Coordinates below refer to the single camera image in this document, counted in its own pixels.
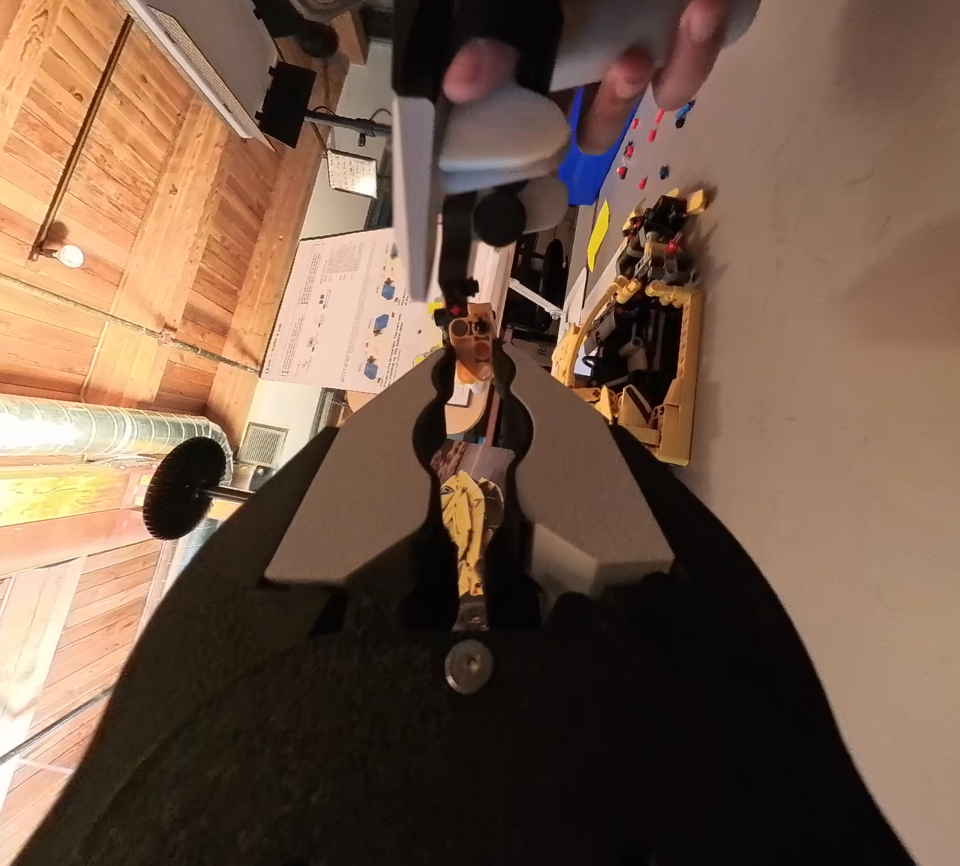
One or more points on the blue plastic bin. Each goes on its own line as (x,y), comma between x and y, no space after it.
(585,176)

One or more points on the yellow sticky note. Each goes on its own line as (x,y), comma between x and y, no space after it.
(599,236)

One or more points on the grey desk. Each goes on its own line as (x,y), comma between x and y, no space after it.
(840,356)

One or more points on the yellow curved panel piece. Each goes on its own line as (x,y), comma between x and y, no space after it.
(473,536)

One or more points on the yellow brick car model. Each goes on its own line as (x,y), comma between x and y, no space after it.
(675,386)

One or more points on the printed instruction sheet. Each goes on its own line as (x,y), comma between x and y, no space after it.
(338,311)

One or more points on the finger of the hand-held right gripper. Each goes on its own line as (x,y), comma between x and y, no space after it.
(417,191)

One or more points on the black round ceiling lamp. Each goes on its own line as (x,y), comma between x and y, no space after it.
(183,491)

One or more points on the pile of small coloured pieces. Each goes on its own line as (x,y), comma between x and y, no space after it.
(683,108)

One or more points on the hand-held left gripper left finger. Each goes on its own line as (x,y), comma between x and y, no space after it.
(353,506)

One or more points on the silver ventilation duct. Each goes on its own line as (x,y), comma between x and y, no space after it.
(90,428)

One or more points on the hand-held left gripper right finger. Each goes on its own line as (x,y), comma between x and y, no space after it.
(600,506)

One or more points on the white hanging sign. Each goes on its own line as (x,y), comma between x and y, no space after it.
(353,173)

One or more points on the white vent grille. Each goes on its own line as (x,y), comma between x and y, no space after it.
(267,446)

